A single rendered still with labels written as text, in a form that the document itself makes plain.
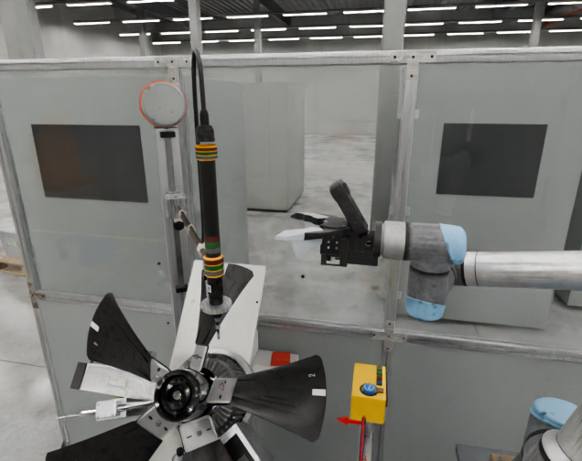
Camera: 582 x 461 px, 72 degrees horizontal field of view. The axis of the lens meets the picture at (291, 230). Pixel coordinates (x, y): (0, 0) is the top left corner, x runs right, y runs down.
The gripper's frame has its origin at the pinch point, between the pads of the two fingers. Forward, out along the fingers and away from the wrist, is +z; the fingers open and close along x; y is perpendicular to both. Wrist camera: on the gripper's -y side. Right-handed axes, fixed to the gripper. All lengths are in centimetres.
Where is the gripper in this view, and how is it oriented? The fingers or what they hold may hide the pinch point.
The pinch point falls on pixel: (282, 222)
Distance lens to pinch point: 82.2
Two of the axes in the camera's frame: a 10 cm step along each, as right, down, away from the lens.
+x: 2.1, -3.1, 9.3
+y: 0.0, 9.5, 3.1
